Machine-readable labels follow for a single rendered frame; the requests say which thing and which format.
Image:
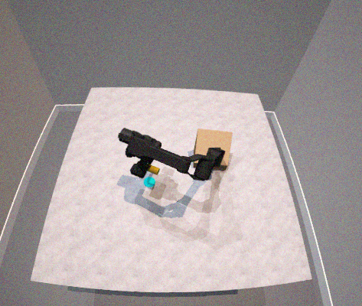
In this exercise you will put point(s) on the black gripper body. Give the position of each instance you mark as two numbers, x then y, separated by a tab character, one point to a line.
140	170

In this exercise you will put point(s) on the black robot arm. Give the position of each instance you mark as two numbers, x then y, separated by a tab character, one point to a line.
140	145

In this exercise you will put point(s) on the yellow cylinder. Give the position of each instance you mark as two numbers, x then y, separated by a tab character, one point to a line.
153	169

